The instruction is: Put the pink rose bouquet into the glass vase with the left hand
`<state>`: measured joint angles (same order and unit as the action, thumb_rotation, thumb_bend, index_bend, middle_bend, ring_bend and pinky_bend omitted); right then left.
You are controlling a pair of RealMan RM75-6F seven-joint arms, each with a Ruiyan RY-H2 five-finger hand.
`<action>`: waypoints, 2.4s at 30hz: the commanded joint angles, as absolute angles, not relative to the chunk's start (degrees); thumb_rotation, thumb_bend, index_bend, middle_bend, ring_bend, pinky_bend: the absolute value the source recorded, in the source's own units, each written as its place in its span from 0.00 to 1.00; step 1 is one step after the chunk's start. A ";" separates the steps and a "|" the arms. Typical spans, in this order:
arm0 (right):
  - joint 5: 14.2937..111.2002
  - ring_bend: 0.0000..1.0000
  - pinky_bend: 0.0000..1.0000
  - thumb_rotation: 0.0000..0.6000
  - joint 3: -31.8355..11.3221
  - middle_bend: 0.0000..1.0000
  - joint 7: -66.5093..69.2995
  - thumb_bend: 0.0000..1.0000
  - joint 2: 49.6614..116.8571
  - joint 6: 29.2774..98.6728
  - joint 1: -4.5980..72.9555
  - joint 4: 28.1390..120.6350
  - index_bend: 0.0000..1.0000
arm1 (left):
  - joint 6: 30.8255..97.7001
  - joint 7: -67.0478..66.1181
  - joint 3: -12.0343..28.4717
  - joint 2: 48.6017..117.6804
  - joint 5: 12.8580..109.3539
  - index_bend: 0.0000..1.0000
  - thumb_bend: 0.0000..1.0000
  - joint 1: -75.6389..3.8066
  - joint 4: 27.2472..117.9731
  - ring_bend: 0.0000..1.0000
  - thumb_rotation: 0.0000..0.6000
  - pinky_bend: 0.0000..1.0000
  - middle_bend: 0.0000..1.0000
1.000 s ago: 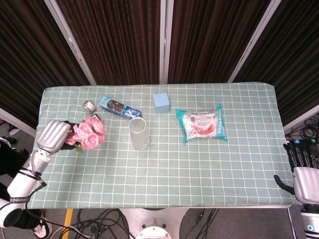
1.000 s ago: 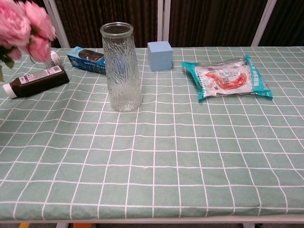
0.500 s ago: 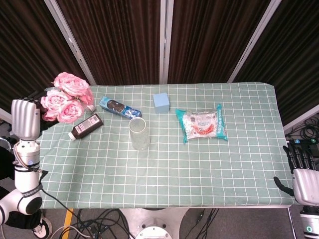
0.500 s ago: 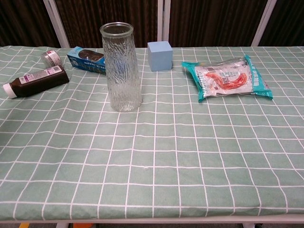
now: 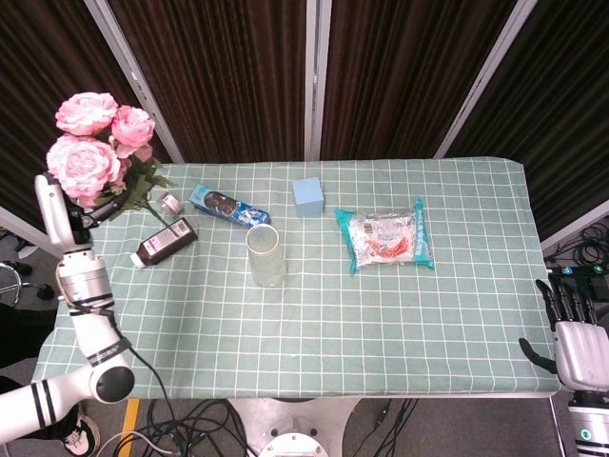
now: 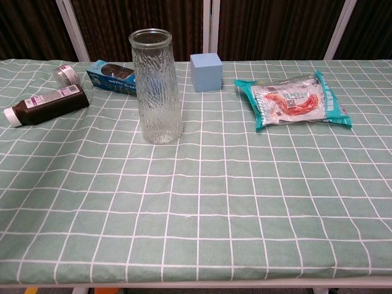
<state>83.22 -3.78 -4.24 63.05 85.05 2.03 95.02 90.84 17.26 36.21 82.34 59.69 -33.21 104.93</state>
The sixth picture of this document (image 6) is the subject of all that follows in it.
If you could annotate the clear glass cup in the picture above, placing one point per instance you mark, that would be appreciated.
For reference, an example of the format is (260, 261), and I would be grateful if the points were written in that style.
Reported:
(157, 98)

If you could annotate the green checked tablecloth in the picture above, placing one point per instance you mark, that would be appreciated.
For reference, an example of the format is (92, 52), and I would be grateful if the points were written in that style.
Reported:
(196, 190)

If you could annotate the light blue cube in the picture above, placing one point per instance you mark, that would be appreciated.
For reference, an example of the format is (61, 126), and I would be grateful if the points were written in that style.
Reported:
(206, 73)

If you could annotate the teal snack bag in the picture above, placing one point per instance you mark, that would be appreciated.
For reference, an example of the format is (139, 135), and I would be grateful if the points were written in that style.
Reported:
(294, 101)

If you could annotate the blue cookie box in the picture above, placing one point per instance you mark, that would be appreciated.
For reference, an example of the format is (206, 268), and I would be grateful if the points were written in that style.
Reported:
(110, 79)

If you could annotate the dark brown partition panel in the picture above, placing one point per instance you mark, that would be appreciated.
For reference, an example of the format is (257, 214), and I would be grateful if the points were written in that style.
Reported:
(30, 27)
(275, 27)
(370, 27)
(107, 18)

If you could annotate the small clear jar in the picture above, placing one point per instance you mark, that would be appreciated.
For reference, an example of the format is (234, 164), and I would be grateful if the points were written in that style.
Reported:
(65, 75)

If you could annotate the brown bottle with white cap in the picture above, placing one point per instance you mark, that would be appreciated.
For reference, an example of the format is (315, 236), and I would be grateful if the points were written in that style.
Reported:
(52, 104)

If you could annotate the white partition frame post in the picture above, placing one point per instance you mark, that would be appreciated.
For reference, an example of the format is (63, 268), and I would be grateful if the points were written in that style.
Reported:
(206, 27)
(215, 27)
(73, 30)
(340, 30)

